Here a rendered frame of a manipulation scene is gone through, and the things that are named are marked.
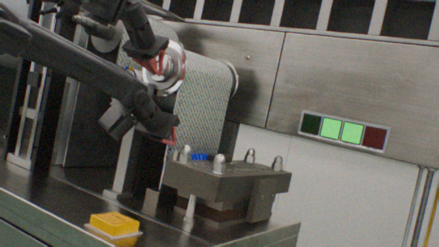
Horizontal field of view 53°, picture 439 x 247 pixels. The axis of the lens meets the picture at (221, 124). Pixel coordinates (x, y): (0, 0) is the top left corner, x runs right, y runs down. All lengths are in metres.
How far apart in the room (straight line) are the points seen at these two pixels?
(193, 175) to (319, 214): 2.81
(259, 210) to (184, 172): 0.24
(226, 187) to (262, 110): 0.40
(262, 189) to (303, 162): 2.67
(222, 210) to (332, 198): 2.72
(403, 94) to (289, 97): 0.32
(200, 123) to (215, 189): 0.28
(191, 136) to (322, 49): 0.45
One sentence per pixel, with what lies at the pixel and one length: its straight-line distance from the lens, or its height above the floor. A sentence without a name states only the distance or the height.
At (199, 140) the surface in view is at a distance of 1.25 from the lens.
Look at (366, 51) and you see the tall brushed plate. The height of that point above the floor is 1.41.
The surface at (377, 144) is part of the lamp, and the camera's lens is 1.24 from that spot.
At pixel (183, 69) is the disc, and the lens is 1.13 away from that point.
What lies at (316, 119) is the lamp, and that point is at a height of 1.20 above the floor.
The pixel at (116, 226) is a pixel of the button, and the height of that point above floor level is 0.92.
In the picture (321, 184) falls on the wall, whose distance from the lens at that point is 3.77.
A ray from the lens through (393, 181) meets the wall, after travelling 3.62.
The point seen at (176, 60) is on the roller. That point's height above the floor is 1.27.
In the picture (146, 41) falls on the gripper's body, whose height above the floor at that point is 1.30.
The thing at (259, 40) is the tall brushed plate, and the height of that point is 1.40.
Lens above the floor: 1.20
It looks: 3 degrees down
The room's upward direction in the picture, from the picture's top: 12 degrees clockwise
